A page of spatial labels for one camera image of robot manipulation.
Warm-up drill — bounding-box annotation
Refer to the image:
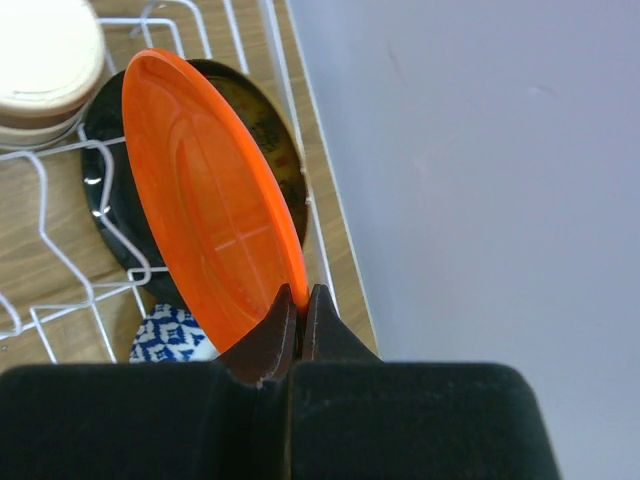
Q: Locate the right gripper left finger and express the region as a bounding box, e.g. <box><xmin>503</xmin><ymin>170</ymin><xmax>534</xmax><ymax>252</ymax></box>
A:
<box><xmin>1</xmin><ymin>287</ymin><xmax>297</xmax><ymax>479</ymax></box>

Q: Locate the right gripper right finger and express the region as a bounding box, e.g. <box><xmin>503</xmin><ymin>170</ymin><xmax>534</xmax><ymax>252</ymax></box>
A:
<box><xmin>289</xmin><ymin>285</ymin><xmax>560</xmax><ymax>479</ymax></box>

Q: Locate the red patterned bowl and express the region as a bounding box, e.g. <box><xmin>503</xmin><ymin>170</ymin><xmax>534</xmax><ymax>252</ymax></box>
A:
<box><xmin>129</xmin><ymin>303</ymin><xmax>219</xmax><ymax>363</ymax></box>

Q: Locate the white wire dish rack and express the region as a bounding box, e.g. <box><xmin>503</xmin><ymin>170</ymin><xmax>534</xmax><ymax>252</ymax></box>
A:
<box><xmin>1</xmin><ymin>1</ymin><xmax>311</xmax><ymax>352</ymax></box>

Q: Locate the black lacquer plate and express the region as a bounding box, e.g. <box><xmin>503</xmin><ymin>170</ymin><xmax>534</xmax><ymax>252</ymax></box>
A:
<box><xmin>79</xmin><ymin>67</ymin><xmax>191</xmax><ymax>311</ymax></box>

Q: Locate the yellow patterned lacquer plate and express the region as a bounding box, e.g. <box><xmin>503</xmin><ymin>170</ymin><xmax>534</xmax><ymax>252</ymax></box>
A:
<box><xmin>189</xmin><ymin>59</ymin><xmax>309</xmax><ymax>243</ymax></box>

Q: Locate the metal cup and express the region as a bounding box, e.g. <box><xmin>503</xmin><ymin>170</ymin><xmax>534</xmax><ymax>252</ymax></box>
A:
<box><xmin>1</xmin><ymin>0</ymin><xmax>106</xmax><ymax>151</ymax></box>

